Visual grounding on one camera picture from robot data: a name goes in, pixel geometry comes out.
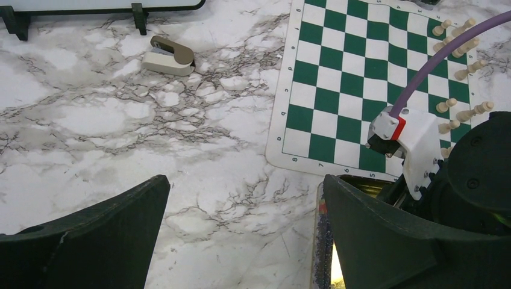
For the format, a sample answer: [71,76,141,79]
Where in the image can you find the gold tin white pieces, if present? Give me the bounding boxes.
[309,175,393,288]

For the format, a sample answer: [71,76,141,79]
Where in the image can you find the small tan clip object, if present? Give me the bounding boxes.
[142,36,196,76]

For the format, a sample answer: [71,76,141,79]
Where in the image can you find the white rook corner h1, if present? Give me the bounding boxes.
[451,18,476,37]

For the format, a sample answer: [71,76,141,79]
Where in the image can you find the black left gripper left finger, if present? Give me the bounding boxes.
[1,175,171,288]

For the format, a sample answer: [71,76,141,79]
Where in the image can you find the white chess piece on board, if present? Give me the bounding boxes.
[456,101,494,122]

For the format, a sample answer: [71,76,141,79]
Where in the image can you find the white pawn far row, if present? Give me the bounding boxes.
[433,36,453,52]

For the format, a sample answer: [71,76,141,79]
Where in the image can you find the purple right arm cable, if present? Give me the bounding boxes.
[389,10,511,119]

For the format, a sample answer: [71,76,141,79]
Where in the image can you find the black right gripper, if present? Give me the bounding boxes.
[379,111,510,235]

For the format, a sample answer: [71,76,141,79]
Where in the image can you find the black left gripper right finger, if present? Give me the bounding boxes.
[323,175,510,288]

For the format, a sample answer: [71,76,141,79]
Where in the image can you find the small whiteboard on stand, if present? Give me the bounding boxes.
[1,0,205,41]

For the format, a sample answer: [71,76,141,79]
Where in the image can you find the green white chess board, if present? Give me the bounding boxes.
[266,1,466,181]

